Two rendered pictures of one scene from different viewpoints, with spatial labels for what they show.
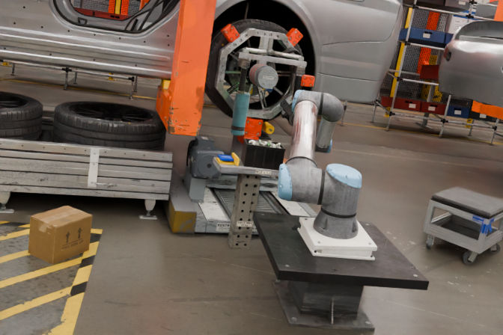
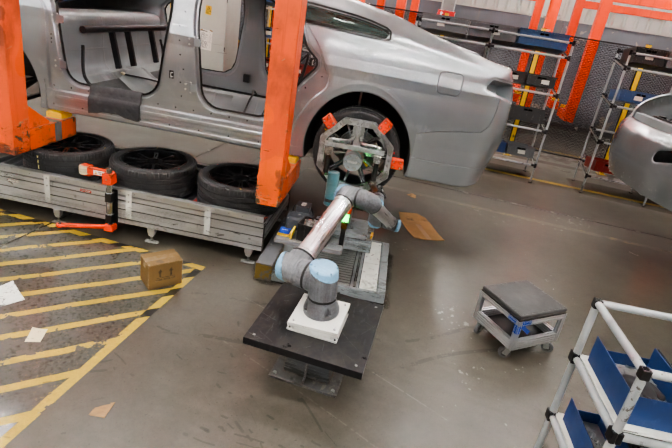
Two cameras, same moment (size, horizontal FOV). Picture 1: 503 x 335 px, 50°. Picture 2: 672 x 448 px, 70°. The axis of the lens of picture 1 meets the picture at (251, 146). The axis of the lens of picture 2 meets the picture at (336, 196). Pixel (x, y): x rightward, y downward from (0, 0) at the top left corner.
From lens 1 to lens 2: 1.39 m
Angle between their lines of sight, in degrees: 23
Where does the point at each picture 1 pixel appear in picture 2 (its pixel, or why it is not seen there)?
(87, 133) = (209, 193)
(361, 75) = (454, 161)
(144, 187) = (243, 239)
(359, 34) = (453, 124)
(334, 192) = (309, 283)
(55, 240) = (149, 274)
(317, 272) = (271, 345)
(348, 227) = (321, 312)
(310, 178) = (295, 268)
